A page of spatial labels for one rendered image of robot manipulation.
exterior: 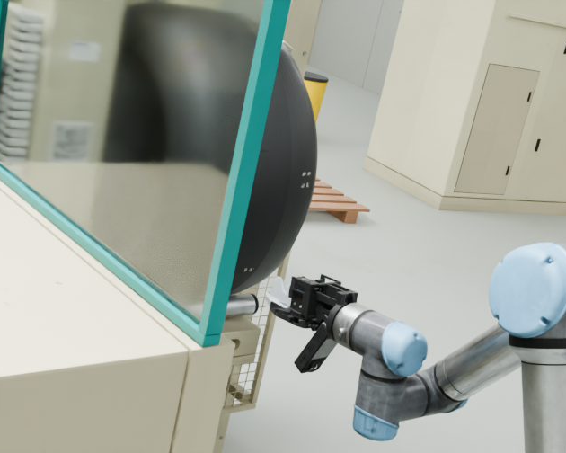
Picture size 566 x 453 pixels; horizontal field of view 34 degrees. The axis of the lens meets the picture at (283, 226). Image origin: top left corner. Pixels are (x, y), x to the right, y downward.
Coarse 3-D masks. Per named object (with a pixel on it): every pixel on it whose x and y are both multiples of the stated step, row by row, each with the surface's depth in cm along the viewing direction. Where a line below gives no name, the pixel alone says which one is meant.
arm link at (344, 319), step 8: (352, 304) 152; (344, 312) 151; (352, 312) 150; (360, 312) 150; (336, 320) 151; (344, 320) 150; (352, 320) 149; (336, 328) 151; (344, 328) 150; (336, 336) 151; (344, 336) 150; (344, 344) 151
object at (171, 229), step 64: (0, 0) 115; (64, 0) 103; (128, 0) 92; (192, 0) 84; (256, 0) 77; (0, 64) 117; (64, 64) 103; (128, 64) 93; (192, 64) 84; (256, 64) 76; (0, 128) 117; (64, 128) 104; (128, 128) 93; (192, 128) 84; (256, 128) 78; (64, 192) 104; (128, 192) 93; (192, 192) 85; (128, 256) 94; (192, 256) 85; (192, 320) 85
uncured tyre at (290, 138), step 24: (288, 72) 170; (288, 96) 168; (288, 120) 166; (312, 120) 171; (264, 144) 163; (288, 144) 166; (312, 144) 170; (264, 168) 163; (288, 168) 166; (312, 168) 171; (264, 192) 164; (288, 192) 168; (312, 192) 175; (264, 216) 166; (288, 216) 170; (264, 240) 170; (288, 240) 174; (240, 264) 171; (264, 264) 175; (240, 288) 181
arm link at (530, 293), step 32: (512, 256) 120; (544, 256) 116; (512, 288) 119; (544, 288) 115; (512, 320) 118; (544, 320) 115; (544, 352) 117; (544, 384) 118; (544, 416) 118; (544, 448) 118
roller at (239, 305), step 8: (232, 296) 189; (240, 296) 190; (248, 296) 191; (232, 304) 188; (240, 304) 189; (248, 304) 190; (256, 304) 192; (232, 312) 188; (240, 312) 189; (248, 312) 191
